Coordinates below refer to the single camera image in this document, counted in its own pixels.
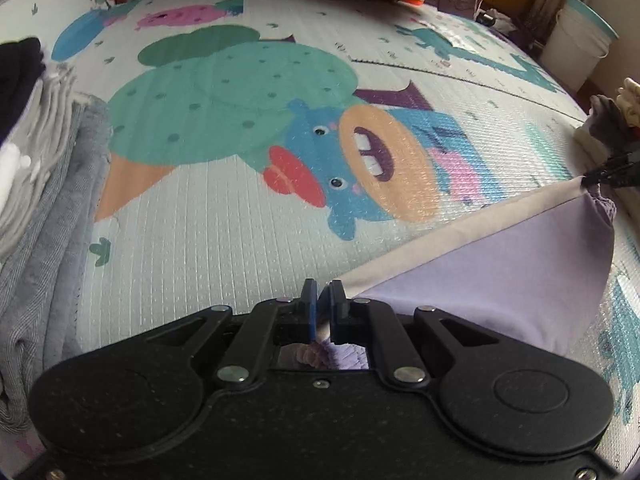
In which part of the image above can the lavender garment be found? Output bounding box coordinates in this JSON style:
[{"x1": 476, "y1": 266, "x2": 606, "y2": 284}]
[{"x1": 295, "y1": 175, "x2": 618, "y2": 373}]

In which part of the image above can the grey heather folded garment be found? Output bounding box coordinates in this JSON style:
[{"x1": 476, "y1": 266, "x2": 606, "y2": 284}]
[{"x1": 0, "y1": 95, "x2": 113, "y2": 433}]

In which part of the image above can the white bucket teal rim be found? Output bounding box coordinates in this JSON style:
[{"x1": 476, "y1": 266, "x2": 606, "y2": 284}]
[{"x1": 542, "y1": 0, "x2": 619, "y2": 93}]

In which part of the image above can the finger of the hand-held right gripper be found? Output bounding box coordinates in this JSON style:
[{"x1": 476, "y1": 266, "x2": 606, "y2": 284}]
[
  {"x1": 602, "y1": 151, "x2": 640, "y2": 173},
  {"x1": 581, "y1": 170, "x2": 640, "y2": 192}
]

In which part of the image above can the cartoon printed play mat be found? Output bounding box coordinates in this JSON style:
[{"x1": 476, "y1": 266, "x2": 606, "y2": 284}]
[{"x1": 0, "y1": 0, "x2": 640, "y2": 461}]

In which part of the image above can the black folded garment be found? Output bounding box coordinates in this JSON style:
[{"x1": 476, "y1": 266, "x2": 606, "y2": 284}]
[{"x1": 0, "y1": 37, "x2": 43, "y2": 146}]

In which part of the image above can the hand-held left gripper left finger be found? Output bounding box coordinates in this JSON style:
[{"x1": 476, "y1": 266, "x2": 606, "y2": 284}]
[{"x1": 129, "y1": 279, "x2": 320, "y2": 386}]

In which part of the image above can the light grey folded garment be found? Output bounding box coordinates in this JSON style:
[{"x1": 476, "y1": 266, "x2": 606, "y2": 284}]
[{"x1": 0, "y1": 62, "x2": 81, "y2": 261}]

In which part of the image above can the white folded garment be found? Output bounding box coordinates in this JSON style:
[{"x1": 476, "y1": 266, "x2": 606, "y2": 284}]
[{"x1": 0, "y1": 142, "x2": 33, "y2": 216}]

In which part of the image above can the beige fleece sweater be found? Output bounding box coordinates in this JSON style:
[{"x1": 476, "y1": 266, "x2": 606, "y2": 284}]
[{"x1": 616, "y1": 77, "x2": 640, "y2": 128}]

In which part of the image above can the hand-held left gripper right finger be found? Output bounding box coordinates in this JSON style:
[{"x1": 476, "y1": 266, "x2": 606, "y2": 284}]
[{"x1": 326, "y1": 279, "x2": 522, "y2": 387}]

